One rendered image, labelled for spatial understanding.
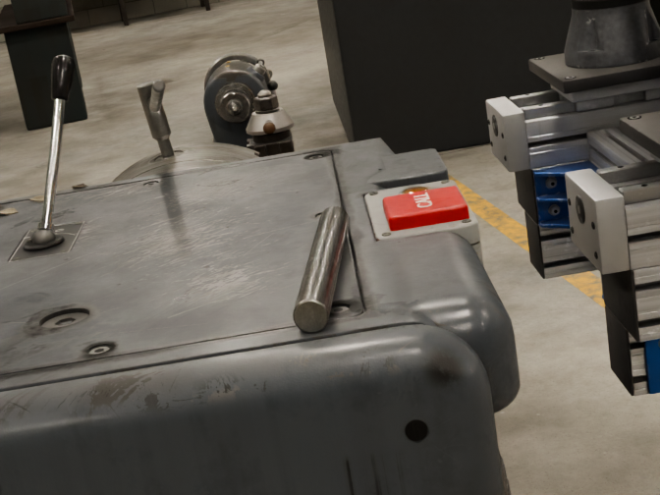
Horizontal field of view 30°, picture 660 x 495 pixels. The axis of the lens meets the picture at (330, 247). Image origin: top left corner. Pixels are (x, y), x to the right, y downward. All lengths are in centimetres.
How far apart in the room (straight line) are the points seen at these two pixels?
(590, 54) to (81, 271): 111
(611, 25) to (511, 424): 170
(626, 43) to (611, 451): 154
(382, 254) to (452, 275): 8
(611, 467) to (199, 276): 233
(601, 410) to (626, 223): 203
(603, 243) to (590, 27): 56
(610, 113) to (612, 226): 52
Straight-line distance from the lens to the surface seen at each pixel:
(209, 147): 141
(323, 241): 85
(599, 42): 190
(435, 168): 108
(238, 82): 252
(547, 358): 376
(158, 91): 115
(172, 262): 94
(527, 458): 322
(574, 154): 191
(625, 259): 144
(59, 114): 109
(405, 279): 82
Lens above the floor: 153
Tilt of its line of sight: 18 degrees down
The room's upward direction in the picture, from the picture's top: 10 degrees counter-clockwise
